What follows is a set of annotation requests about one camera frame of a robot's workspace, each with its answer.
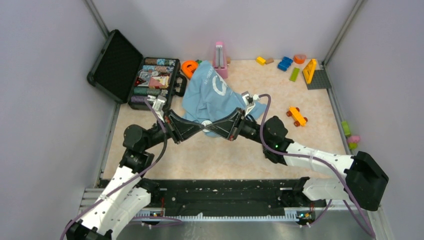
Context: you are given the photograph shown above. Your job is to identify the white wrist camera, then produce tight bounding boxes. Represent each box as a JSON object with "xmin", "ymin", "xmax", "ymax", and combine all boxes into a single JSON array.
[
  {"xmin": 241, "ymin": 91, "xmax": 260, "ymax": 116},
  {"xmin": 147, "ymin": 95, "xmax": 167, "ymax": 121}
]

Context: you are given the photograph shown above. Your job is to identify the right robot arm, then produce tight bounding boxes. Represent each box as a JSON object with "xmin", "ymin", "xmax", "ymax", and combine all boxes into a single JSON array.
[{"xmin": 202, "ymin": 108, "xmax": 389, "ymax": 211}]

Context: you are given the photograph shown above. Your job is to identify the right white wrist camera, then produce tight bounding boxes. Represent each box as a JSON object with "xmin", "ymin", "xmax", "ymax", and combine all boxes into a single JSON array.
[{"xmin": 241, "ymin": 91, "xmax": 260, "ymax": 116}]

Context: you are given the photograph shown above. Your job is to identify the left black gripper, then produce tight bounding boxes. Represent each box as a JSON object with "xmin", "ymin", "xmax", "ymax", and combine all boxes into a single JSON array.
[{"xmin": 142, "ymin": 109, "xmax": 205, "ymax": 151}]

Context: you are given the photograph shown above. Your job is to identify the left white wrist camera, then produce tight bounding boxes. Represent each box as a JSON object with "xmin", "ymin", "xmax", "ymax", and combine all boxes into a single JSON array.
[{"xmin": 147, "ymin": 95, "xmax": 167, "ymax": 121}]

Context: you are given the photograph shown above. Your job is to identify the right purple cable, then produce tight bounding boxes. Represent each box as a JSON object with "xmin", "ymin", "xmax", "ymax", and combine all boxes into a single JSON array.
[{"xmin": 258, "ymin": 94, "xmax": 377, "ymax": 238}]

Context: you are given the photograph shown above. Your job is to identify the grey building baseplate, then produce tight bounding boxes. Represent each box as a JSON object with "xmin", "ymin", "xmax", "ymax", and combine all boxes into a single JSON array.
[{"xmin": 306, "ymin": 69, "xmax": 332, "ymax": 90}]

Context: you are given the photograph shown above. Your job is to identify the green toy brick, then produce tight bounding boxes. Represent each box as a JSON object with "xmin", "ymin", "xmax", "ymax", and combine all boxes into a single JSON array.
[{"xmin": 289, "ymin": 67, "xmax": 300, "ymax": 82}]

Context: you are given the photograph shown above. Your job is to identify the blue toy brick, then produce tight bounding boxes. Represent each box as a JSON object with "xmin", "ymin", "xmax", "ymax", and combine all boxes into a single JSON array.
[{"xmin": 277, "ymin": 56, "xmax": 293, "ymax": 72}]

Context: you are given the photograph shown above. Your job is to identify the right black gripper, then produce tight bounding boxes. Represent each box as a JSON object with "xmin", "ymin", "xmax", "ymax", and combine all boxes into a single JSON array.
[{"xmin": 207, "ymin": 106, "xmax": 271, "ymax": 146}]

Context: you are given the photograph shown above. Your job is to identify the black poker chip case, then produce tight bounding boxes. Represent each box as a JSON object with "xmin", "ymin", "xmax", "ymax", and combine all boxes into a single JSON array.
[{"xmin": 86, "ymin": 29, "xmax": 188, "ymax": 110}]

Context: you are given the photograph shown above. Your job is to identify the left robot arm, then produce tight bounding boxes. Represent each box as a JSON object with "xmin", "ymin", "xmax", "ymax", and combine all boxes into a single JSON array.
[{"xmin": 61, "ymin": 110, "xmax": 205, "ymax": 240}]

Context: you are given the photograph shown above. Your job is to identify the orange small cup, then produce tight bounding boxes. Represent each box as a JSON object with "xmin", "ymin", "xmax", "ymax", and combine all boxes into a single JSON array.
[{"xmin": 293, "ymin": 54, "xmax": 307, "ymax": 65}]

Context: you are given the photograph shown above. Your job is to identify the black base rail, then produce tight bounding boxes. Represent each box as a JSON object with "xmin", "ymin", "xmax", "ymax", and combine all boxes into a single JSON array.
[{"xmin": 146, "ymin": 178, "xmax": 327, "ymax": 217}]

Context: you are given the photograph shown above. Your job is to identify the brown small block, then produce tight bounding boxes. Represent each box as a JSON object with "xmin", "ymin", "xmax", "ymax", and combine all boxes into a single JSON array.
[{"xmin": 265, "ymin": 58, "xmax": 275, "ymax": 65}]

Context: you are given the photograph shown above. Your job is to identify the green pink toy pieces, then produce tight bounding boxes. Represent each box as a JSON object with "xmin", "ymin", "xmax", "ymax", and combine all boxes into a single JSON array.
[{"xmin": 341, "ymin": 121, "xmax": 361, "ymax": 150}]

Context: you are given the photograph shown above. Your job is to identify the light blue t-shirt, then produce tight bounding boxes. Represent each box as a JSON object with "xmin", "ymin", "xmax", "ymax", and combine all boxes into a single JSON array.
[{"xmin": 182, "ymin": 61, "xmax": 246, "ymax": 124}]

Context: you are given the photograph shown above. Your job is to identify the orange letter e toy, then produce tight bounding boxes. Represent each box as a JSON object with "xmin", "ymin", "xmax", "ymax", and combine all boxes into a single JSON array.
[{"xmin": 181, "ymin": 60, "xmax": 199, "ymax": 79}]

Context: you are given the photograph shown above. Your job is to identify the yellow small toy brick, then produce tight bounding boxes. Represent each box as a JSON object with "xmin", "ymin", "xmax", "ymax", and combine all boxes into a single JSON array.
[{"xmin": 255, "ymin": 56, "xmax": 267, "ymax": 66}]

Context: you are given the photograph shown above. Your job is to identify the purple cable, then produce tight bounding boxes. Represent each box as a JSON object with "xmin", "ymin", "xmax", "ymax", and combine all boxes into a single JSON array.
[
  {"xmin": 258, "ymin": 94, "xmax": 377, "ymax": 238},
  {"xmin": 59, "ymin": 97, "xmax": 183, "ymax": 240}
]

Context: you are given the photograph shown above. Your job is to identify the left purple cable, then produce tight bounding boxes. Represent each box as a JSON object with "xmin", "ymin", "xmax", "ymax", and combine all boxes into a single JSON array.
[{"xmin": 59, "ymin": 97, "xmax": 183, "ymax": 240}]

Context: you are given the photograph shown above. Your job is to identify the pink metronome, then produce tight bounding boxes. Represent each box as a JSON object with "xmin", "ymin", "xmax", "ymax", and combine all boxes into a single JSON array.
[{"xmin": 212, "ymin": 41, "xmax": 229, "ymax": 79}]

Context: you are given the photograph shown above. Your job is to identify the yellow triangular toy block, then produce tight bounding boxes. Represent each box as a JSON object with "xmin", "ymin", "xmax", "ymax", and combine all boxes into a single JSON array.
[{"xmin": 302, "ymin": 58, "xmax": 317, "ymax": 85}]

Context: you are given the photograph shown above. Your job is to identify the orange toy car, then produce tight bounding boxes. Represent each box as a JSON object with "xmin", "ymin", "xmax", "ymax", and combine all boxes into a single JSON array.
[{"xmin": 286, "ymin": 106, "xmax": 308, "ymax": 127}]

